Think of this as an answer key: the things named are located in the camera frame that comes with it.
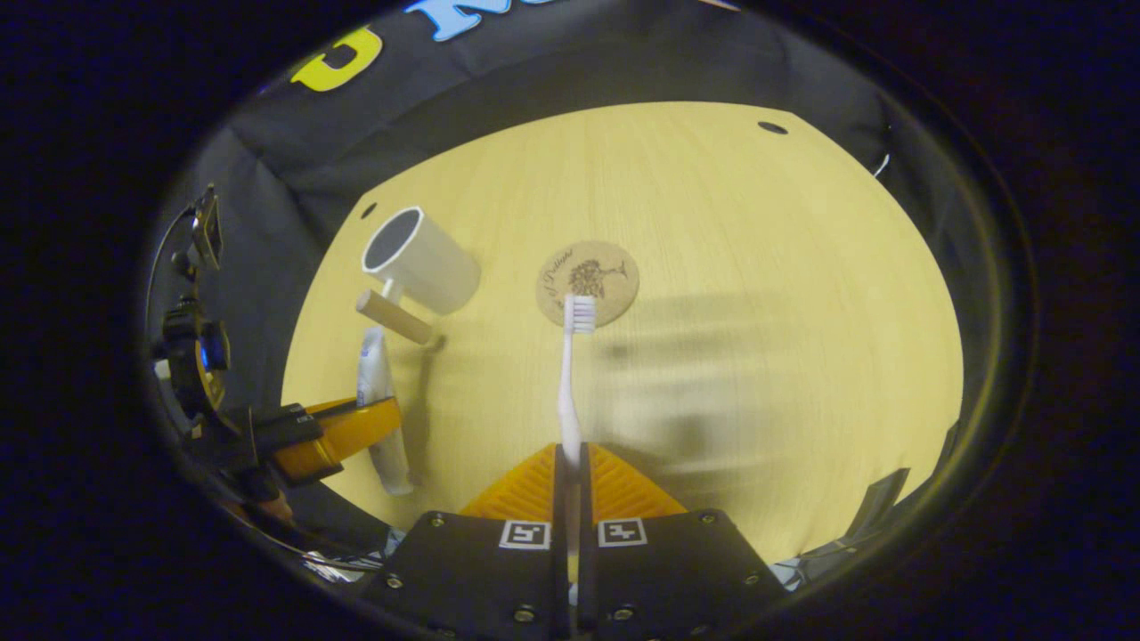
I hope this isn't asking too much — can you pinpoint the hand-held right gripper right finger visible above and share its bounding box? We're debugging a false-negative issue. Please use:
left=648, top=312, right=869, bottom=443
left=579, top=442, right=789, bottom=641

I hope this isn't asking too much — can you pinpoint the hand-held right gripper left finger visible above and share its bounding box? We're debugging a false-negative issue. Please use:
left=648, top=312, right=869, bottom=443
left=361, top=442, right=572, bottom=641

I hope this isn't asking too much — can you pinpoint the white toothpaste tube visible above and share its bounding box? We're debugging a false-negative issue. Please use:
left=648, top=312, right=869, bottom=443
left=356, top=325, right=415, bottom=495

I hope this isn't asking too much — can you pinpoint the white cup with wooden handle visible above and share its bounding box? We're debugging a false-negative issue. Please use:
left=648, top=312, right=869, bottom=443
left=356, top=207, right=482, bottom=346

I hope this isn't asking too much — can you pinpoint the white toothbrush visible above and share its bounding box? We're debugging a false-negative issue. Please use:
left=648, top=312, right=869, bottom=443
left=558, top=296, right=596, bottom=606

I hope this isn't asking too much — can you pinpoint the round cork coaster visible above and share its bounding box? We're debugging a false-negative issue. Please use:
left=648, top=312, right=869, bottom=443
left=536, top=240, right=640, bottom=329

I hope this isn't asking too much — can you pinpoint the wooden desktop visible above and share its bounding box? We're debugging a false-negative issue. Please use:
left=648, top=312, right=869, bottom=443
left=281, top=101, right=965, bottom=580

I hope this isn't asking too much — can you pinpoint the black backdrop cloth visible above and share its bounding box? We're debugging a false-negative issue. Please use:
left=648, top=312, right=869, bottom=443
left=147, top=0, right=989, bottom=571

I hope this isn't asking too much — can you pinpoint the black angular frame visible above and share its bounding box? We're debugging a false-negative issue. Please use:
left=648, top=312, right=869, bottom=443
left=837, top=467, right=911, bottom=557

